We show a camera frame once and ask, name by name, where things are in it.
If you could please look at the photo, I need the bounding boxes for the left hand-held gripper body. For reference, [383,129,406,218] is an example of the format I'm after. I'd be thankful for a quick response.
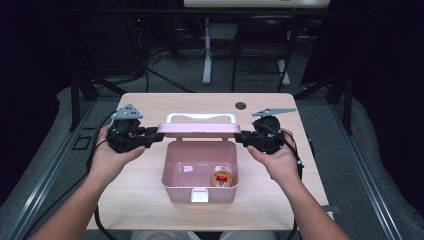
[106,103,148,155]

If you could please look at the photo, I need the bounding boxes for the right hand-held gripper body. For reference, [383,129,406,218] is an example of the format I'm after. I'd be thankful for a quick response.
[249,106,298,156]

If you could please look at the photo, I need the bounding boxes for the round gold tin red label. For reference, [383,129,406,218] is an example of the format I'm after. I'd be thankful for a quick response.
[210,170,234,189]

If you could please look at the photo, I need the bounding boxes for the pink lidded storage box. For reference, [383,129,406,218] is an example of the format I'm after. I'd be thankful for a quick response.
[156,112,242,204]

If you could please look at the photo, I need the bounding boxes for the person's right hand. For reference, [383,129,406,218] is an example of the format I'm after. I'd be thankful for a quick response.
[246,128,303,188]

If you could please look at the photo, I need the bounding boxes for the person's left hand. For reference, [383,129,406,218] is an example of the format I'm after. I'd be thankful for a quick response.
[87,123,148,188]

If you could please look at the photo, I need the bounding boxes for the black metal stand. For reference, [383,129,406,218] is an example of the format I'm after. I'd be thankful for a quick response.
[294,69,355,136]
[68,69,128,133]

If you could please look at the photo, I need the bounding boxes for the white desk leg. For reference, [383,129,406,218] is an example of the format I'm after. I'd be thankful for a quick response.
[277,59,291,87]
[202,18,213,86]

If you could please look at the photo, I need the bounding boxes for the dark computer case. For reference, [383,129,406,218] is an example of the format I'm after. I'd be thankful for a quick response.
[78,14,146,77]

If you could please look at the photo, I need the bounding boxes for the person's left leg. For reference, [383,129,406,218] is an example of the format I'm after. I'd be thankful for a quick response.
[130,230,203,240]

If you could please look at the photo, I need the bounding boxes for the grey tape strip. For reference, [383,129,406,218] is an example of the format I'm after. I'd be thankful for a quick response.
[321,205,342,215]

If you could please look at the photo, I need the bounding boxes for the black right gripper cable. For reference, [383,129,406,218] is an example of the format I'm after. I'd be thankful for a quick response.
[253,119,305,240]

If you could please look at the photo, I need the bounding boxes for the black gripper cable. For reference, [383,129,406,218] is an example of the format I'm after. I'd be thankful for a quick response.
[85,111,118,240]
[253,119,305,240]

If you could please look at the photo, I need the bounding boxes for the black floor cables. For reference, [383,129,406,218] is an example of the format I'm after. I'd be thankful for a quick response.
[131,19,196,94]

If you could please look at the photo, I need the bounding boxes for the black chair frame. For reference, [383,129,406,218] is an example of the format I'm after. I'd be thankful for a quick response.
[230,15,298,93]

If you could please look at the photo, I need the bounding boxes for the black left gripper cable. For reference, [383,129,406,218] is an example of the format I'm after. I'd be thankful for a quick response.
[85,111,118,240]

